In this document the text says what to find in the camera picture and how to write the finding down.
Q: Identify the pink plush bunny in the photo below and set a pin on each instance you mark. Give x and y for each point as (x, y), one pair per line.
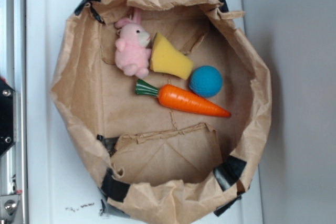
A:
(132, 53)

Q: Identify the orange plastic carrot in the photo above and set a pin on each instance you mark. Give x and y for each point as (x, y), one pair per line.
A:
(179, 99)

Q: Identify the yellow sponge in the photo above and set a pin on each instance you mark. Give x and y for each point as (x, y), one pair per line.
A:
(165, 58)

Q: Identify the blue golf ball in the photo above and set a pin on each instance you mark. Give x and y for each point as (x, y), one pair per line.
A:
(206, 81)

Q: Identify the brown paper bag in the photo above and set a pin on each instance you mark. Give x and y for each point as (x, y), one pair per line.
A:
(153, 163)

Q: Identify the white tray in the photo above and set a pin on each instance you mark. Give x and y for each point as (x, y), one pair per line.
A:
(60, 189)

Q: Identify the metal frame rail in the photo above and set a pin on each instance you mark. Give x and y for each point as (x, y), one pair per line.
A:
(14, 186)

